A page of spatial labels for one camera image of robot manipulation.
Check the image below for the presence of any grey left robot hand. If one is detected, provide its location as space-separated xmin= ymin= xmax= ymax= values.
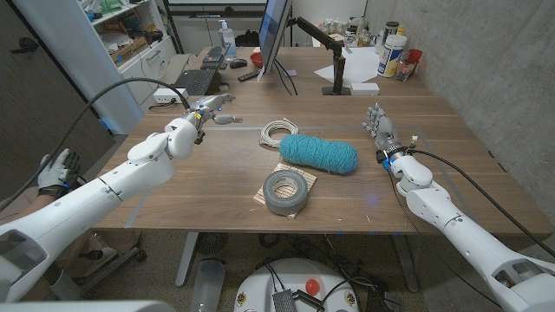
xmin=180 ymin=93 xmax=244 ymax=146

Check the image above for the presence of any person's white gloved hand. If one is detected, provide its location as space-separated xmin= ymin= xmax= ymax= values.
xmin=37 ymin=148 xmax=83 ymax=200

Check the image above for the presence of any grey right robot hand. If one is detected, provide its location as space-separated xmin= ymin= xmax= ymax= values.
xmin=362 ymin=102 xmax=408 ymax=164

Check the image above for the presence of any white Ethernet cable coil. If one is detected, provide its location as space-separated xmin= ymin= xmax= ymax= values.
xmin=258 ymin=117 xmax=300 ymax=149

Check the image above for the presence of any person's bare forearm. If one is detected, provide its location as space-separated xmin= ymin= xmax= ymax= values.
xmin=0 ymin=193 xmax=47 ymax=222

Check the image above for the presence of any white robot base red button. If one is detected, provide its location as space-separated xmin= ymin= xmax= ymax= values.
xmin=232 ymin=257 xmax=361 ymax=312

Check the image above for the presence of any clear hand sanitizer bottle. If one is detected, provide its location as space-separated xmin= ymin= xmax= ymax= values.
xmin=218 ymin=19 xmax=238 ymax=62

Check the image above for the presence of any teal yarn skein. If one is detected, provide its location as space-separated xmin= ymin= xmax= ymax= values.
xmin=278 ymin=133 xmax=360 ymax=175

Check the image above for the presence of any large black keyboard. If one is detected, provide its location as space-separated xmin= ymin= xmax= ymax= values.
xmin=172 ymin=68 xmax=217 ymax=97

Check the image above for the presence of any white power strip box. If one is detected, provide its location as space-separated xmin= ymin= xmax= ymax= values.
xmin=153 ymin=88 xmax=190 ymax=105

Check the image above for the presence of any flat white box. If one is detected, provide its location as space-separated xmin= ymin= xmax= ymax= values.
xmin=349 ymin=81 xmax=381 ymax=97

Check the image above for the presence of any small black keyboard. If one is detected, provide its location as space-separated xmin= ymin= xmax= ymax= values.
xmin=199 ymin=44 xmax=228 ymax=70

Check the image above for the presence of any black remote control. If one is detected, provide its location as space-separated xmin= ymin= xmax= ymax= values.
xmin=237 ymin=68 xmax=261 ymax=83

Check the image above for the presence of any clear glass jar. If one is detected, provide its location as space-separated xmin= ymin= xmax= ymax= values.
xmin=395 ymin=58 xmax=416 ymax=82

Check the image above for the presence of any white paper sheet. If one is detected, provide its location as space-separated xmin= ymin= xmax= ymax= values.
xmin=313 ymin=46 xmax=382 ymax=85

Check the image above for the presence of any white canister blue label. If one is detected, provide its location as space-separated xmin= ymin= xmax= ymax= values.
xmin=376 ymin=34 xmax=408 ymax=79

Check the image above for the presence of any black bag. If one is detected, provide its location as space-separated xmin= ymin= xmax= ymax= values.
xmin=236 ymin=29 xmax=261 ymax=48

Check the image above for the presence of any wooden slatted coaster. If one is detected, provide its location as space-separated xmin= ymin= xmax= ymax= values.
xmin=252 ymin=162 xmax=318 ymax=220

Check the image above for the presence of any cardboard box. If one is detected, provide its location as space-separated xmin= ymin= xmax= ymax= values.
xmin=108 ymin=36 xmax=149 ymax=66

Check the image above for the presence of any computer monitor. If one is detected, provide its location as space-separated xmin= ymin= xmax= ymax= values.
xmin=258 ymin=0 xmax=294 ymax=75

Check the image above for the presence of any white shelf cabinet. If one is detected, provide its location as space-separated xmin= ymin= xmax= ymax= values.
xmin=12 ymin=0 xmax=179 ymax=135

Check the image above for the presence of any grey table leg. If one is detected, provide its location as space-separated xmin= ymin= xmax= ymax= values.
xmin=175 ymin=231 xmax=200 ymax=288
xmin=392 ymin=233 xmax=421 ymax=294

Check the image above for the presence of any black monitor cable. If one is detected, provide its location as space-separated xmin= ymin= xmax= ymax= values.
xmin=271 ymin=59 xmax=294 ymax=96
xmin=275 ymin=58 xmax=300 ymax=96

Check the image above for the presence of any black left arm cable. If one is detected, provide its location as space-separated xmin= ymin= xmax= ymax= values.
xmin=0 ymin=76 xmax=192 ymax=213

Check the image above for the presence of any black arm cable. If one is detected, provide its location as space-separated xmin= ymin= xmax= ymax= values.
xmin=402 ymin=147 xmax=555 ymax=263
xmin=0 ymin=76 xmax=192 ymax=213

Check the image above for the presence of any grey duct tape roll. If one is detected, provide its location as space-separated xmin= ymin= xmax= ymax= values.
xmin=262 ymin=169 xmax=310 ymax=217

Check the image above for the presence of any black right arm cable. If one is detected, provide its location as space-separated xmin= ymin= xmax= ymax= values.
xmin=402 ymin=147 xmax=555 ymax=263

